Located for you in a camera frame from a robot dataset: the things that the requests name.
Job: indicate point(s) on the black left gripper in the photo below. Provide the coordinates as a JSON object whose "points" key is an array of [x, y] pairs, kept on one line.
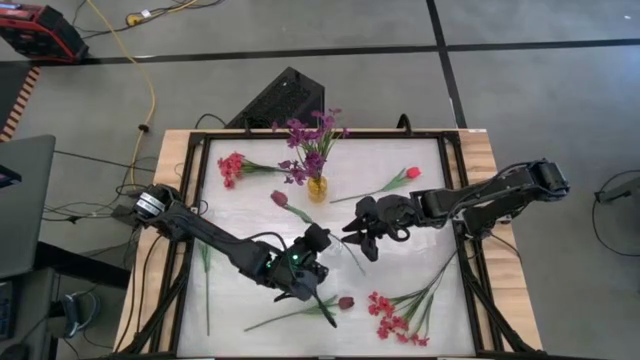
{"points": [[302, 275]]}

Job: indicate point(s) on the small red flower bunch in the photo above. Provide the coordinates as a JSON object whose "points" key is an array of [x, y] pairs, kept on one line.
{"points": [[230, 167]]}

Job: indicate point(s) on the dark red tulip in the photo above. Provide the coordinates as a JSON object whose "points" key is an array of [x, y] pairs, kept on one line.
{"points": [[279, 198], [346, 302]]}

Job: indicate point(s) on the dark mat with striped edge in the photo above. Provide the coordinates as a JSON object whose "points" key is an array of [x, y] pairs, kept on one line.
{"points": [[22, 100]]}

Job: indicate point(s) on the grey floor stand base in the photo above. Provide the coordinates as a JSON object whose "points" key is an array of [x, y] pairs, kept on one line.
{"points": [[620, 192]]}

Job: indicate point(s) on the grey desk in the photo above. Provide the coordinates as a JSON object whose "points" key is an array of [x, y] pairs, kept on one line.
{"points": [[25, 225]]}

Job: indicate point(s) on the yellow glass vase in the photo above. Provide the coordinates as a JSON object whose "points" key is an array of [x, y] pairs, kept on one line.
{"points": [[317, 190]]}

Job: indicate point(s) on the large red flower bunch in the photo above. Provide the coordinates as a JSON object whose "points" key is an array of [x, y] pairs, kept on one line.
{"points": [[384, 305]]}

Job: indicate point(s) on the red and black toolbox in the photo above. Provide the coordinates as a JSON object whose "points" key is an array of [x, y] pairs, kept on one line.
{"points": [[35, 30]]}

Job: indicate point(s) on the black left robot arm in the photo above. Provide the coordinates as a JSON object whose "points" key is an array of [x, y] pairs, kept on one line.
{"points": [[215, 235]]}

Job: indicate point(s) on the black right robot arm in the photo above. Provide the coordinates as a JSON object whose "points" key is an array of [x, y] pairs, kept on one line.
{"points": [[500, 192]]}

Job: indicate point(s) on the black mesh computer case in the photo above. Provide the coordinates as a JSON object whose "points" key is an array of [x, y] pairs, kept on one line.
{"points": [[285, 100]]}

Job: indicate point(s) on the black metal table frame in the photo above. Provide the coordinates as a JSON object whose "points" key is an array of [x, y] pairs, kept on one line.
{"points": [[400, 135]]}

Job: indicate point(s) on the black desk device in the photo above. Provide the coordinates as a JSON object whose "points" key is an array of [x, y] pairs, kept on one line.
{"points": [[9, 177]]}

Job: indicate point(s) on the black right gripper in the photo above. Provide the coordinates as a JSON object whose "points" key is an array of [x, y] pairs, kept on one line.
{"points": [[397, 215]]}

